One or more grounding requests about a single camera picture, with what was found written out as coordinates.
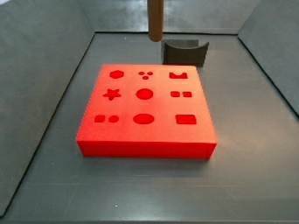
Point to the brown oval peg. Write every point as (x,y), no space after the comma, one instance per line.
(155,13)

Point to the red shape sorter block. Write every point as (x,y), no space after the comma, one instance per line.
(147,112)

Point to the black curved holder bracket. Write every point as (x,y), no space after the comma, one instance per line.
(184,52)

